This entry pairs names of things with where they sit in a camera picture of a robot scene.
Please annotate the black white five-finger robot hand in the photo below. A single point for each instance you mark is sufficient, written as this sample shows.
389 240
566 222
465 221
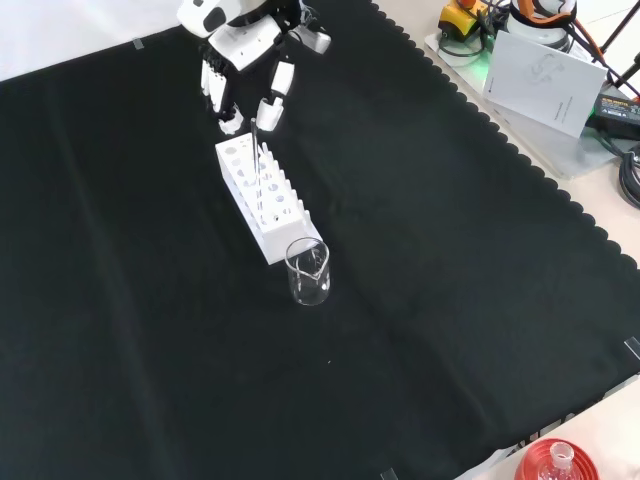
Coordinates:
245 45

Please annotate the clear glass rod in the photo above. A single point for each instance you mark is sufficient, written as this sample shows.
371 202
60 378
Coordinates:
255 145

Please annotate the white test tube rack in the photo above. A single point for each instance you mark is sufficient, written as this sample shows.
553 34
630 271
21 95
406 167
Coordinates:
275 240

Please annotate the clear cloth clip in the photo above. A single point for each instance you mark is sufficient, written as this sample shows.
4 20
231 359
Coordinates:
138 44
633 348
388 474

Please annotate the yellow stop button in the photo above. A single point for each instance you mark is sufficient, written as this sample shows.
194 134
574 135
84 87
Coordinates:
452 22

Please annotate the clear glass beaker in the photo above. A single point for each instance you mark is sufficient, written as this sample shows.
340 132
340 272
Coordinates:
310 292

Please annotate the black bench cloth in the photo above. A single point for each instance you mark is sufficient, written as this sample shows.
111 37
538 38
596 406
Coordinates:
150 300

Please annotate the pale white board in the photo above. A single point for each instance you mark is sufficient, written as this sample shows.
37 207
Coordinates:
545 85

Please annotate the black power supply brick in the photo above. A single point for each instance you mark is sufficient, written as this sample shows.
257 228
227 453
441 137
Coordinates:
617 112

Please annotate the black tripod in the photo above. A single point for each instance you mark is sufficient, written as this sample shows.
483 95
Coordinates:
625 85

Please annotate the clear round-bottom flask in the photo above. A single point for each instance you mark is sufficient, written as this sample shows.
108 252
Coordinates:
561 452

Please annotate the grey metal base plate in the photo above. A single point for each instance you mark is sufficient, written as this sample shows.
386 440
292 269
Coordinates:
550 150

